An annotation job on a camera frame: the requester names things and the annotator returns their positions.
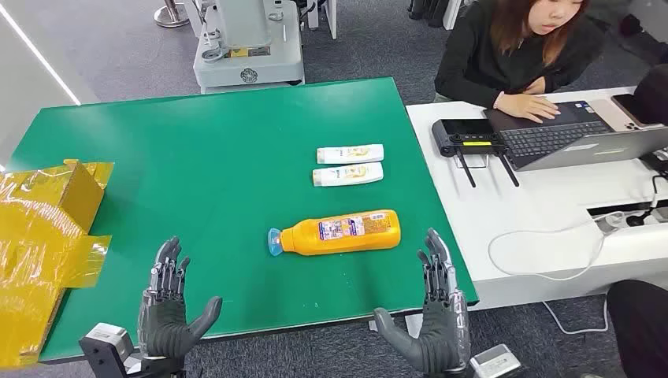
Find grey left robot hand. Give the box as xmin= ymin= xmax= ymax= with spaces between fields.
xmin=137 ymin=235 xmax=224 ymax=361

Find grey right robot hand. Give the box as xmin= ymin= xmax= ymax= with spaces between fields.
xmin=373 ymin=228 xmax=472 ymax=376

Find orange bottle with clear cap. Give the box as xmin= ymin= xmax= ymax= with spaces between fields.
xmin=267 ymin=209 xmax=402 ymax=258

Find white shampoo bottle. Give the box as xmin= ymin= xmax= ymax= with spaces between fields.
xmin=312 ymin=161 xmax=384 ymax=187
xmin=316 ymin=144 xmax=385 ymax=165

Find white table foot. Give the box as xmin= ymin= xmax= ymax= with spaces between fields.
xmin=367 ymin=313 xmax=425 ymax=339

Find cardboard box with yellow tape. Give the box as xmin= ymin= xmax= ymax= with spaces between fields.
xmin=0 ymin=158 xmax=115 ymax=369

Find clear controller stand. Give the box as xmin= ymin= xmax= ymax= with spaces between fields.
xmin=456 ymin=154 xmax=492 ymax=171

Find white power adapter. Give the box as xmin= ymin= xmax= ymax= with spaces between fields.
xmin=595 ymin=211 xmax=627 ymax=234

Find black controller with antennas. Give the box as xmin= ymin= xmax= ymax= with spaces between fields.
xmin=431 ymin=118 xmax=521 ymax=189

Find silver laptop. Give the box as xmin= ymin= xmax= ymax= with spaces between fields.
xmin=482 ymin=100 xmax=668 ymax=172

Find black device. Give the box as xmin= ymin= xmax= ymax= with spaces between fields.
xmin=639 ymin=148 xmax=668 ymax=176

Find person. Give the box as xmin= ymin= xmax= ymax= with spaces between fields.
xmin=434 ymin=0 xmax=607 ymax=124

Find rose gold smartphone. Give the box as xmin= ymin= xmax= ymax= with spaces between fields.
xmin=589 ymin=94 xmax=665 ymax=132

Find grey white machine base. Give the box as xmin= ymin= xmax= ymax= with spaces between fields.
xmin=182 ymin=0 xmax=306 ymax=95

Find metal stanchion base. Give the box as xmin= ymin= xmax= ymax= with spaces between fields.
xmin=153 ymin=0 xmax=191 ymax=28

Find person's head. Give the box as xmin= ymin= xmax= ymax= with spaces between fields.
xmin=633 ymin=63 xmax=668 ymax=126

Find white furniture leg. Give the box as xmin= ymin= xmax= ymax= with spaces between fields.
xmin=442 ymin=0 xmax=465 ymax=32

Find black items on floor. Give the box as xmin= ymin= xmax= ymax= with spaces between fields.
xmin=406 ymin=0 xmax=450 ymax=28

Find white furniture legs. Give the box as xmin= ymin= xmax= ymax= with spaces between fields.
xmin=305 ymin=0 xmax=339 ymax=40

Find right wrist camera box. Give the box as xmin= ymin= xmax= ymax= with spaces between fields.
xmin=469 ymin=344 xmax=523 ymax=378

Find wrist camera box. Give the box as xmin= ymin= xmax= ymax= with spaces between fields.
xmin=469 ymin=344 xmax=523 ymax=378
xmin=79 ymin=322 xmax=135 ymax=378

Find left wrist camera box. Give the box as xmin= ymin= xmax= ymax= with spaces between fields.
xmin=79 ymin=322 xmax=135 ymax=378

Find white cable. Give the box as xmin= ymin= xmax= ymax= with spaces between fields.
xmin=486 ymin=211 xmax=627 ymax=335

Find black plug with cable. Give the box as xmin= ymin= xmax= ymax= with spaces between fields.
xmin=625 ymin=174 xmax=668 ymax=228

